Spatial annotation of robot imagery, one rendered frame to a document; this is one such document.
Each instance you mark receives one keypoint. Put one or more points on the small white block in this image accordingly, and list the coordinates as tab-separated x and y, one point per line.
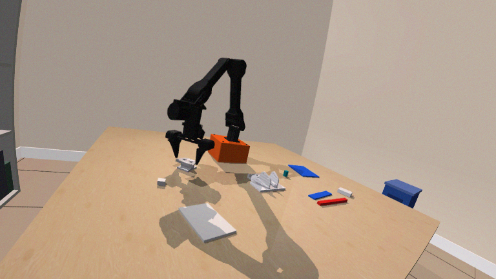
344	192
161	181

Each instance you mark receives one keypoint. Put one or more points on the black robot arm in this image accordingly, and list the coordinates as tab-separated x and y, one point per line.
190	106

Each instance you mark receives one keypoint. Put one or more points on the red rectangular bar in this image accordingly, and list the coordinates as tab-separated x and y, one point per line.
329	202

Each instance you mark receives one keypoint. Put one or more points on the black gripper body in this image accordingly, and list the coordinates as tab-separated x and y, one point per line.
190	131

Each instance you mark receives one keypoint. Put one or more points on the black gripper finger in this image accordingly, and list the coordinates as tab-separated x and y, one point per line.
175	146
199	154

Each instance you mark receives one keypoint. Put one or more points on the blue flat plate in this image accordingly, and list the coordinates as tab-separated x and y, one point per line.
319	195
303	171

